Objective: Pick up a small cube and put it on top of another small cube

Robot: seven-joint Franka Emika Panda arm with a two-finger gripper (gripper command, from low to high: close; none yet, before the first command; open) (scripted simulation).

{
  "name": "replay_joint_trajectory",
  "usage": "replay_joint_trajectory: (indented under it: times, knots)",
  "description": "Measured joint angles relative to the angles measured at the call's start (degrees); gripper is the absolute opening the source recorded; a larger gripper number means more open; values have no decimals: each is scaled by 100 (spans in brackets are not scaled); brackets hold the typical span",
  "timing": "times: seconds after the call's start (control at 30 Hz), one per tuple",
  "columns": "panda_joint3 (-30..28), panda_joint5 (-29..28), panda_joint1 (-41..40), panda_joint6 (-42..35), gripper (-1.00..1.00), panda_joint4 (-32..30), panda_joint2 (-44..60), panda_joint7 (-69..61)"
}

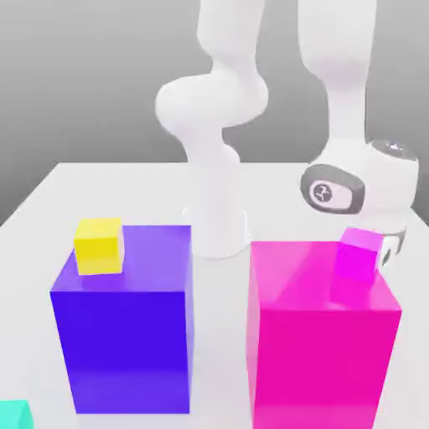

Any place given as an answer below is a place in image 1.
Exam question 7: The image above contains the large blue box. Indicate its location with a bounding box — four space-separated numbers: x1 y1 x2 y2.
49 224 196 416

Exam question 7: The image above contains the small teal cube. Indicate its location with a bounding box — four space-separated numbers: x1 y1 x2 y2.
0 399 35 429

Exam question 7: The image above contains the large magenta box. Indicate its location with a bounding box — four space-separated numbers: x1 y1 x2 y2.
246 240 403 429

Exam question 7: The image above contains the small yellow cube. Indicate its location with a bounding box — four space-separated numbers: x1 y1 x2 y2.
73 217 126 277

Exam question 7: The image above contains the small magenta cube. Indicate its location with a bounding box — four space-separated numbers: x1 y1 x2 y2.
329 226 385 302

